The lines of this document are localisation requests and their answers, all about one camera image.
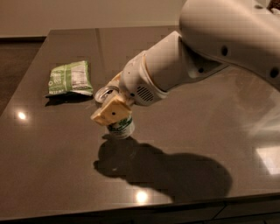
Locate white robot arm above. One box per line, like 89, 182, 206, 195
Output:
91, 0, 280, 126

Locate green white 7up can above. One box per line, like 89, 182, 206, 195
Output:
94, 85, 135, 139

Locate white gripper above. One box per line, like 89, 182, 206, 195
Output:
90, 51, 168, 126

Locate green white snack bag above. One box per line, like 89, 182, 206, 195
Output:
47, 60, 93, 97

